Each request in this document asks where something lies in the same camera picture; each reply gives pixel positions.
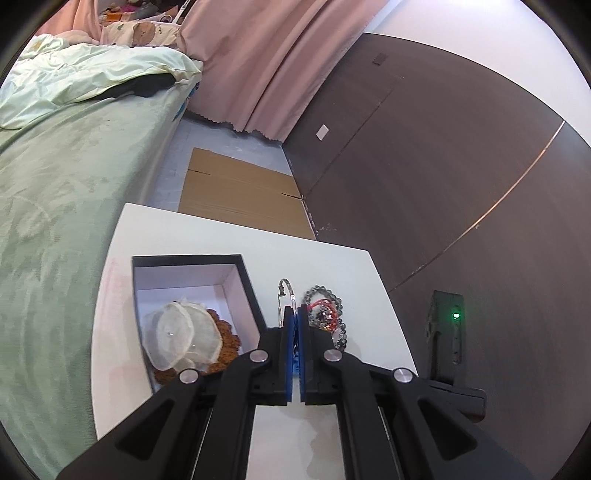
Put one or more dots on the green bed blanket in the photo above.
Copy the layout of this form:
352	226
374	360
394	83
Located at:
69	207

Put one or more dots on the pile of plush toys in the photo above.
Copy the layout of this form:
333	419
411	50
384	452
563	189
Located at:
124	8

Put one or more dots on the bear print pillow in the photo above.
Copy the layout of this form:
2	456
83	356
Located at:
138	33

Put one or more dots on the white wall socket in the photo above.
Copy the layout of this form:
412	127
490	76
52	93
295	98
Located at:
323	132

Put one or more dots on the pink pillow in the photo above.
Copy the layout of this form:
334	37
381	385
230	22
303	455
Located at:
78	38

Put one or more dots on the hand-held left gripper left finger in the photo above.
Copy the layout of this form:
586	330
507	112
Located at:
290	350

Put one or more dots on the black jewelry box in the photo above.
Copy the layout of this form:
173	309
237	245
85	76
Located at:
249	288

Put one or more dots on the dark wall plate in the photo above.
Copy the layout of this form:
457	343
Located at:
380	59

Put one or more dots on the black cloth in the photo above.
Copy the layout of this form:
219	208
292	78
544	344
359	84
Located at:
147	84

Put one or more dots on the pale green duvet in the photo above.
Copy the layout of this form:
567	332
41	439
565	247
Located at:
83	69

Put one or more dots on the flat cardboard sheet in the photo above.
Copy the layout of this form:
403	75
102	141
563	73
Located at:
240	194

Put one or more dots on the pink curtain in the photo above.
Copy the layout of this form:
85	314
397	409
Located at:
78	16
277	64

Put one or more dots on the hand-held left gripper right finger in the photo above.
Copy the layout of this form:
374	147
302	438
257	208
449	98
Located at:
302	350

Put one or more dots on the white organza pouch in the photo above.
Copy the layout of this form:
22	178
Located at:
180	334

